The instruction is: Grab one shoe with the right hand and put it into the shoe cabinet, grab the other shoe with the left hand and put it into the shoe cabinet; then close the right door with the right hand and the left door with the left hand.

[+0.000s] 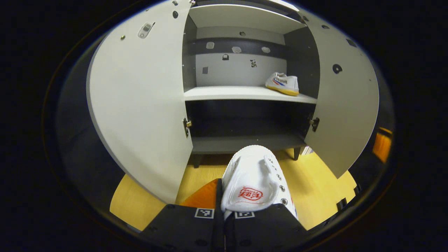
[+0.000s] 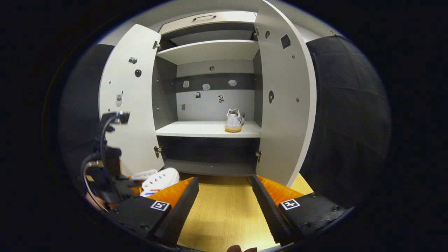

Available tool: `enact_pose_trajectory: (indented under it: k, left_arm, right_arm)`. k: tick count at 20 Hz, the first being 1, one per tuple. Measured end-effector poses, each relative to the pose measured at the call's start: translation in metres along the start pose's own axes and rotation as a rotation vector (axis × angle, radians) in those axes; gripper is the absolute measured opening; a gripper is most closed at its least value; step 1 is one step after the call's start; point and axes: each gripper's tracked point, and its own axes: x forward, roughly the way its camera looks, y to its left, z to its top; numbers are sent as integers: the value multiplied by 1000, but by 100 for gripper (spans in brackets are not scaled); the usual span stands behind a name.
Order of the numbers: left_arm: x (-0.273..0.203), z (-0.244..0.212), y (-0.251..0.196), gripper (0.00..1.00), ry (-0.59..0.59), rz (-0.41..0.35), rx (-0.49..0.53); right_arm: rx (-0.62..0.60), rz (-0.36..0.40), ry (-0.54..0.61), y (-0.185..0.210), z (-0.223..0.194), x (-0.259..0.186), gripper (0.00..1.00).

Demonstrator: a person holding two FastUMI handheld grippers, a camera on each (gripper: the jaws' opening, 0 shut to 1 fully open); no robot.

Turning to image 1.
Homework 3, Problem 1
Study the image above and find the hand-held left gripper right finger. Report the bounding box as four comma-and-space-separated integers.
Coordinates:
225, 204, 310, 252

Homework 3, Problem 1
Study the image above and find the black backdrop cloth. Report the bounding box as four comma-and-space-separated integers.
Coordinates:
56, 45, 123, 210
350, 59, 395, 196

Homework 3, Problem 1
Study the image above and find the white shoe cabinet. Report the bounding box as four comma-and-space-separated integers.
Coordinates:
86, 0, 380, 204

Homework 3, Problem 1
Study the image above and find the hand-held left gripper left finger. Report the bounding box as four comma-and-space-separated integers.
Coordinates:
142, 178, 224, 252

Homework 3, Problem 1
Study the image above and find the white cabinet door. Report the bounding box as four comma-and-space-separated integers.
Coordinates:
297, 9, 380, 179
86, 0, 194, 204

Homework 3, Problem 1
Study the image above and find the white canvas shoe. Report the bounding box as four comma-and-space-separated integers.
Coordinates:
265, 72, 300, 96
220, 145, 298, 221

